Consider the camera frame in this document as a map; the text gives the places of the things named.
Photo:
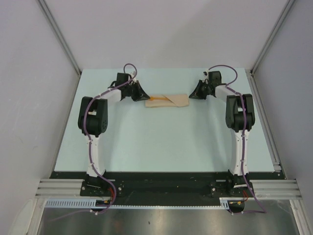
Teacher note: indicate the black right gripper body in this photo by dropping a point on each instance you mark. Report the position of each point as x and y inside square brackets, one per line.
[205, 89]

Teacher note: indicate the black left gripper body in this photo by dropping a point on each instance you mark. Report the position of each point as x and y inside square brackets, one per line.
[132, 90]

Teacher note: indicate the front aluminium cross rail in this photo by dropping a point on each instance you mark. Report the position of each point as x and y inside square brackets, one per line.
[263, 189]

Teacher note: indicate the beige cloth napkin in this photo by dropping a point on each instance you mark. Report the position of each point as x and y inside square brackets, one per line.
[175, 100]

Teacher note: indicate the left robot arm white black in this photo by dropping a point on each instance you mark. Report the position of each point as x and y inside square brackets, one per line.
[93, 120]

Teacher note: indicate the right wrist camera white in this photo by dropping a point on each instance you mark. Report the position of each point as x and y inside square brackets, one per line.
[206, 76]

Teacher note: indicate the left aluminium frame post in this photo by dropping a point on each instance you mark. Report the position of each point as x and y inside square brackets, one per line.
[47, 13]

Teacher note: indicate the orange wooden spoon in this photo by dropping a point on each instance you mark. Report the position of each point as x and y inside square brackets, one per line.
[152, 98]

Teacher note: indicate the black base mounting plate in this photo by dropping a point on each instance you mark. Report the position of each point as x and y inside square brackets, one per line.
[165, 188]

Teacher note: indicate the right aluminium table rail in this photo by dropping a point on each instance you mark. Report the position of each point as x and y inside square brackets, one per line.
[265, 123]

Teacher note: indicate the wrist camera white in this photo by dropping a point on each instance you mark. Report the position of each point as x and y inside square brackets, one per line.
[206, 76]
[133, 76]

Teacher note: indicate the white slotted cable duct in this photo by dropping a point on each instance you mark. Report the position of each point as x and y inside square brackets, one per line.
[99, 204]

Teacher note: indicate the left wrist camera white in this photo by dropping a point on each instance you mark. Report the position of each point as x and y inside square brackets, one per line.
[133, 76]

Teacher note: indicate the right aluminium frame post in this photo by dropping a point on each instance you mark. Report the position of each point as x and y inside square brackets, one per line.
[276, 28]

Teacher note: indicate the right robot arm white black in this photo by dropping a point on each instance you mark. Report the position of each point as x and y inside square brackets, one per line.
[239, 118]

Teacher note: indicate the aluminium frame post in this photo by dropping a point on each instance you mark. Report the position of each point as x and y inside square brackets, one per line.
[47, 13]
[276, 28]

